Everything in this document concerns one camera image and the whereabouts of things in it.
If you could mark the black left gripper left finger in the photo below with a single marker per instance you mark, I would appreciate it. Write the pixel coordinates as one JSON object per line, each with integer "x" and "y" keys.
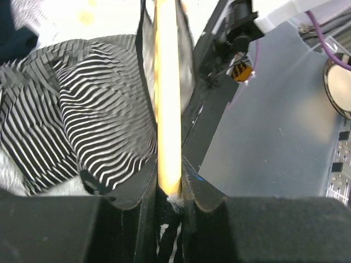
{"x": 117, "y": 227}

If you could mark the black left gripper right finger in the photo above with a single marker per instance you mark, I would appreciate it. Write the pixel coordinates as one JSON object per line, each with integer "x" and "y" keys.
{"x": 219, "y": 228}

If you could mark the black white striped tank top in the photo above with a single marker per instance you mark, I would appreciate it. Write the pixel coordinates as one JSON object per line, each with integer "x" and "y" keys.
{"x": 84, "y": 109}

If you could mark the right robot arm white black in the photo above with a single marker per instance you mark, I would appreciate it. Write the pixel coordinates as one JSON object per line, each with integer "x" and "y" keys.
{"x": 242, "y": 22}

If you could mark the black garment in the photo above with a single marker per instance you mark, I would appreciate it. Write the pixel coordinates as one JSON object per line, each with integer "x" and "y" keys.
{"x": 15, "y": 44}

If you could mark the floral tablecloth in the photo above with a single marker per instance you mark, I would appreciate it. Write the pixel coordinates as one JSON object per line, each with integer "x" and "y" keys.
{"x": 57, "y": 21}

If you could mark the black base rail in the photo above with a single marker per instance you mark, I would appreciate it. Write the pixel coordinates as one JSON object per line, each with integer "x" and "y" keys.
{"x": 207, "y": 121}

